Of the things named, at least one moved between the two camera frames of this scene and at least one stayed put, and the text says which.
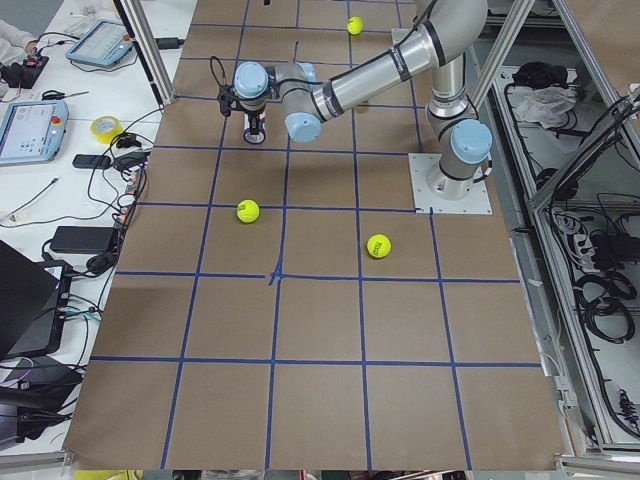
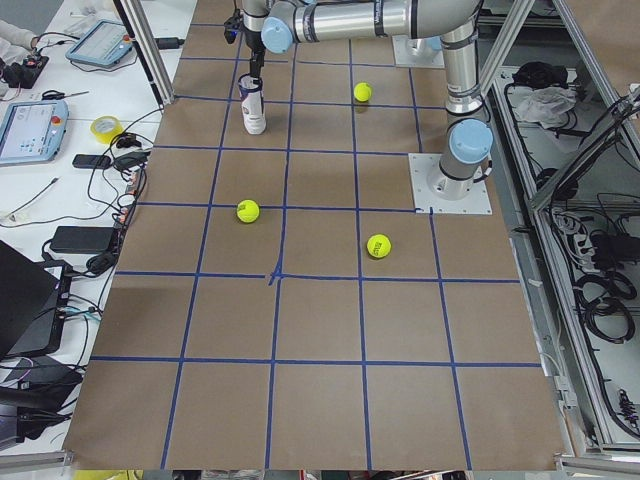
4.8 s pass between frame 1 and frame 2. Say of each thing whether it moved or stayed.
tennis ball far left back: stayed
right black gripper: moved
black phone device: stayed
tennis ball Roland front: stayed
